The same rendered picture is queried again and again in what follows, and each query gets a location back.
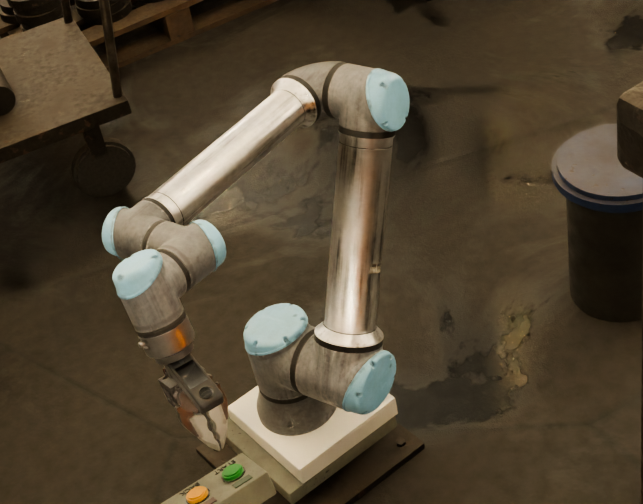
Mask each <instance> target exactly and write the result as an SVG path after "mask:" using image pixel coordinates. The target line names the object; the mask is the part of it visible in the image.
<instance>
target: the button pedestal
mask: <svg viewBox="0 0 643 504"><path fill-rule="evenodd" d="M232 464H240V465H242V467H243V469H244V471H243V473H242V474H241V475H240V476H239V477H238V478H236V479H234V480H230V481H226V480H224V479H223V477H222V472H223V470H224V469H225V468H226V467H228V466H229V465H232ZM248 474H249V475H251V476H252V477H253V478H252V479H250V480H249V481H247V482H245V483H244V484H242V485H241V486H239V487H238V488H235V487H233V486H232V484H234V483H236V482H237V481H239V480H240V479H242V478H243V477H245V476H246V475H248ZM198 486H204V487H206V488H207V490H208V495H207V496H206V498H204V499H203V500H202V501H200V502H197V503H188V501H187V499H186V495H187V493H188V492H189V491H190V490H191V489H193V488H195V487H198ZM275 494H276V490H275V488H274V485H273V483H272V481H271V479H270V476H269V474H268V472H267V471H265V470H264V469H263V468H261V467H260V466H259V465H257V464H256V463H255V462H253V461H252V460H251V459H249V458H248V457H247V456H245V455H244V454H243V453H240V454H239V455H237V456H236V457H234V458H232V459H231V460H229V461H228V462H226V463H225V464H223V465H221V466H220V467H218V468H217V469H215V470H213V471H212V472H210V473H209V474H207V475H205V476H204V477H202V478H201V479H199V480H198V481H196V482H194V483H193V484H191V485H190V486H188V487H186V488H185V489H183V490H182V491H180V492H179V493H177V494H175V495H174V496H172V497H171V498H169V499H167V500H166V501H164V502H163V503H161V504H203V503H204V502H206V501H207V500H209V499H210V498H212V497H214V498H215V499H216V500H217V501H216V502H214V503H213V504H261V503H263V502H265V501H266V500H268V499H269V498H271V497H272V496H274V495H275Z"/></svg>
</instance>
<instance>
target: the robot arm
mask: <svg viewBox="0 0 643 504"><path fill-rule="evenodd" d="M409 104H410V102H409V92H408V89H407V86H406V84H405V82H404V81H403V79H402V78H401V77H400V76H399V75H397V74H396V73H393V72H389V71H386V70H384V69H381V68H370V67H365V66H360V65H355V64H350V63H346V62H341V61H327V62H319V63H314V64H310V65H306V66H303V67H300V68H297V69H294V70H292V71H290V72H288V73H286V74H285V75H283V76H282V77H281V78H279V79H278V80H277V81H276V82H275V83H274V84H273V85H272V87H271V95H270V96H269V97H268V98H267V99H265V100H264V101H263V102H262V103H261V104H259V105H258V106H257V107H256V108H255V109H253V110H252V111H251V112H250V113H248V114H247V115H246V116H245V117H244V118H242V119H241V120H240V121H239V122H238V123H236V124H235V125H234V126H233V127H231V128H230V129H229V130H228V131H227V132H225V133H224V134H223V135H222V136H221V137H219V138H218V139H217V140H216V141H215V142H213V143H212V144H211V145H210V146H208V147H207V148H206V149H205V150H204V151H202V152H201V153H200V154H199V155H198V156H196V157H195V158H194V159H193V160H191V161H190V162H189V163H188V164H187V165H185V166H184V167H183V168H182V169H181V170H179V171H178V172H177V173H176V174H174V175H173V176H172V177H171V178H170V179H168V180H167V181H166V182H165V183H164V184H162V185H161V186H160V187H159V188H158V189H156V190H155V191H154V192H153V193H151V194H150V195H149V196H148V197H145V198H143V199H142V200H141V201H140V202H138V203H137V204H136V205H135V206H134V207H132V208H131V209H129V208H128V207H125V206H123V207H117V208H114V209H113V210H112V211H110V213H109V214H108V215H107V217H106V218H105V221H104V223H103V227H102V242H103V245H104V247H105V249H106V250H107V251H108V252H109V253H110V254H112V255H114V256H117V257H118V258H119V259H122V260H123V261H122V262H121V263H120V264H119V265H118V266H117V267H116V268H115V270H114V272H113V276H112V279H113V282H114V285H115V287H116V292H117V295H118V297H119V298H120V299H121V301H122V303H123V305H124V307H125V309H126V311H127V314H128V316H129V318H130V320H131V322H132V324H133V326H134V329H135V331H136V333H137V335H138V337H139V338H140V340H141V341H140V342H138V345H139V347H143V348H144V350H145V352H146V355H147V356H148V357H150V358H154V359H155V361H156V363H157V364H160V365H164V367H165V368H162V369H163V372H164V374H165V376H163V377H161V378H159V379H158V381H159V383H160V385H161V387H162V389H163V391H164V394H165V396H166V398H167V400H168V402H169V404H171V405H172V406H173V407H174V408H175V409H176V411H177V417H178V419H179V421H180V422H181V424H182V425H183V426H184V427H185V428H186V429H188V430H189V431H190V432H191V433H192V434H194V435H195V436H196V437H197V438H198V439H200V440H201V441H202V442H203V443H205V444H206V445H207V446H208V447H210V448H212V449H214V450H217V451H220V450H221V449H223V448H224V445H225V441H226V436H227V420H228V402H227V398H226V395H225V393H224V392H223V390H222V389H221V386H220V383H218V382H216V383H214V382H213V381H212V378H213V376H212V375H211V374H207V373H206V370H205V368H203V367H202V366H200V364H199V363H198V362H197V361H196V359H195V358H194V357H193V356H192V354H191V353H190V352H191V351H192V350H193V348H194V344H193V342H192V341H193V339H194V337H195V332H194V330H193V328H192V326H191V324H190V321H189V319H188V317H187V315H186V313H185V310H184V308H183V306H182V303H181V301H180V299H179V298H180V297H181V296H183V295H184V294H185V293H186V292H188V291H189V290H190V289H191V288H193V287H194V286H195V285H196V284H198V283H199V282H200V281H201V280H203V279H204V278H205V277H206V276H208V275H209V274H210V273H211V272H214V271H216V269H217V267H218V266H220V265H221V264H222V263H223V262H224V260H225V258H226V246H225V242H224V240H223V237H222V236H221V234H220V233H219V231H218V230H217V229H216V228H215V227H214V226H213V225H212V224H211V223H209V222H207V221H205V220H196V221H192V222H191V223H190V224H189V226H185V225H186V224H187V223H188V222H190V221H191V220H192V219H193V218H194V217H195V216H197V215H198V214H199V213H200V212H201V211H202V210H203V209H205V208H206V207H207V206H208V205H209V204H210V203H211V202H213V201H214V200H215V199H216V198H217V197H218V196H220V195H221V194H222V193H223V192H224V191H225V190H226V189H228V188H229V187H230V186H231V185H232V184H233V183H235V182H236V181H237V180H238V179H239V178H240V177H241V176H243V175H244V174H245V173H246V172H247V171H248V170H249V169H251V168H252V167H253V166H254V165H255V164H256V163H258V162H259V161H260V160H261V159H262V158H263V157H264V156H266V155H267V154H268V153H269V152H270V151H271V150H272V149H274V148H275V147H276V146H277V145H278V144H279V143H281V142H282V141H283V140H284V139H285V138H286V137H287V136H289V135H290V134H291V133H292V132H293V131H294V130H296V129H297V128H308V127H310V126H311V125H313V124H314V123H315V122H316V121H318V120H321V119H324V118H335V119H339V130H338V132H339V146H338V158H337V170H336V183H335V195H334V208H333V220H332V233H331V245H330V258H329V270H328V282H327V295H326V307H325V320H324V321H323V322H321V323H320V324H319V325H317V326H316V327H313V326H311V325H310V324H309V323H308V317H307V315H306V314H305V312H304V311H303V309H302V308H300V307H299V306H297V305H294V304H293V305H291V304H289V303H281V304H275V305H272V306H269V307H266V308H265V309H264V310H261V311H259V312H257V313H256V314H255V315H254V316H253V317H252V318H251V319H250V320H249V321H248V323H247V324H246V326H245V329H244V334H243V336H244V341H245V349H246V351H247V353H248V357H249V360H250V363H251V366H252V369H253V372H254V375H255V378H256V381H257V384H258V388H259V393H258V398H257V412H258V416H259V419H260V421H261V423H262V424H263V425H264V427H266V428H267V429H268V430H269V431H271V432H273V433H276V434H279V435H284V436H297V435H302V434H306V433H309V432H312V431H314V430H316V429H318V428H319V427H321V426H322V425H324V424H325V423H326V422H327V421H328V420H329V419H330V418H331V417H332V415H333V414H334V412H335V410H336V407H337V408H340V409H343V410H344V411H346V412H353V413H356V414H360V415H365V414H369V413H371V412H373V411H374V410H376V409H377V408H378V407H379V406H380V405H381V403H382V402H383V401H384V400H385V398H386V397H387V395H388V393H389V392H390V389H391V387H392V385H393V382H394V376H395V374H396V360H395V357H394V356H393V355H392V354H391V353H390V352H389V351H386V350H383V338H384V335H383V332H382V331H381V330H380V329H379V328H378V327H377V326H376V316H377V305H378V294H379V284H380V273H381V262H382V252H383V241H384V230H385V220H386V209H387V198H388V187H389V177H390V166H391V155H392V145H393V138H394V137H395V131H397V130H399V129H400V128H401V127H402V126H403V125H404V123H405V121H406V120H405V118H406V117H407V116H408V112H409ZM168 376H169V377H168ZM164 379H165V380H164ZM165 390H166V391H165ZM166 392H167V393H166ZM167 394H168V395H167ZM168 396H169V397H168ZM198 410H199V411H200V413H198ZM193 412H194V413H193ZM205 413H206V414H207V416H208V417H209V418H210V419H211V421H212V422H213V429H214V430H215V432H216V439H214V437H213V433H212V432H211V431H209V429H208V427H207V420H206V418H205V416H204V415H202V414H205Z"/></svg>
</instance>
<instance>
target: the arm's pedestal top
mask: <svg viewBox="0 0 643 504"><path fill-rule="evenodd" d="M396 427H397V423H396V417H395V416H394V417H392V418H391V419H390V420H388V421H387V422H386V423H384V424H383V425H382V426H380V427H379V428H378V429H376V430H375V431H374V432H372V433H371V434H370V435H368V436H367V437H366V438H364V439H363V440H362V441H360V442H359V443H358V444H356V445H355V446H354V447H352V448H351V449H349V450H348V451H347V452H345V453H344V454H343V455H341V456H340V457H339V458H337V459H336V460H335V461H333V462H332V463H331V464H329V465H328V466H327V467H325V468H324V469H323V470H321V471H320V472H319V473H317V474H316V475H315V476H313V477H312V478H310V479H309V480H308V481H306V482H305V483H304V484H303V483H302V482H301V481H299V480H298V479H297V478H296V477H295V476H294V475H293V474H292V473H290V472H289V471H288V470H287V469H286V468H285V467H284V466H283V465H282V464H280V463H279V462H278V461H277V460H276V459H275V458H274V457H273V456H272V455H270V454H269V453H268V452H267V451H266V450H265V449H264V448H263V447H262V446H260V445H259V444H258V443H257V442H256V441H255V440H254V439H253V438H252V437H250V436H249V435H248V434H247V433H246V432H245V431H244V430H243V429H241V428H240V427H239V426H238V425H237V424H236V423H235V422H234V421H233V420H231V419H230V416H229V413H228V420H227V436H226V441H225V443H226V444H227V445H228V446H229V447H230V448H231V449H233V450H234V451H235V452H236V453H237V454H238V455H239V454H240V453H243V454H244V455H245V456H247V457H248V458H249V459H251V460H252V461H253V462H255V463H256V464H257V465H259V466H260V467H261V468H263V469H264V470H265V471H267V472H268V474H269V476H270V479H271V481H272V483H273V485H274V488H275V489H276V490H277V491H278V492H279V493H280V494H281V495H282V496H283V497H284V498H286V499H287V500H288V501H289V502H290V503H291V504H294V503H296V502H297V501H298V500H300V499H301V498H302V497H304V496H305V495H306V494H308V493H309V492H310V491H312V490H313V489H314V488H316V487H317V486H318V485H320V484H321V483H322V482H324V481H325V480H326V479H328V478H329V477H330V476H332V475H333V474H334V473H336V472H337V471H338V470H340V469H341V468H342V467H344V466H345V465H346V464H348V463H349V462H350V461H352V460H353V459H354V458H356V457H357V456H358V455H360V454H361V453H362V452H364V451H365V450H366V449H368V448H369V447H370V446H372V445H373V444H374V443H376V442H377V441H378V440H380V439H381V438H382V437H384V436H385V435H386V434H388V433H389V432H391V431H392V430H393V429H395V428H396Z"/></svg>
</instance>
